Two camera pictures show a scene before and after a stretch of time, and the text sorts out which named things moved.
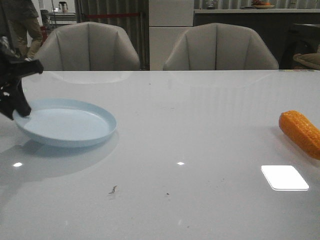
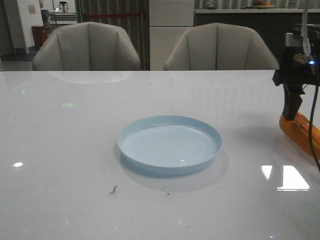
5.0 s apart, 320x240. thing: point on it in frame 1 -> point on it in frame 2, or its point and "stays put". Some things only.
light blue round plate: x=66 y=122 -> x=168 y=144
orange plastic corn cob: x=305 y=132 stays put
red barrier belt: x=112 y=15 stays put
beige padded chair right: x=218 y=46 stays put
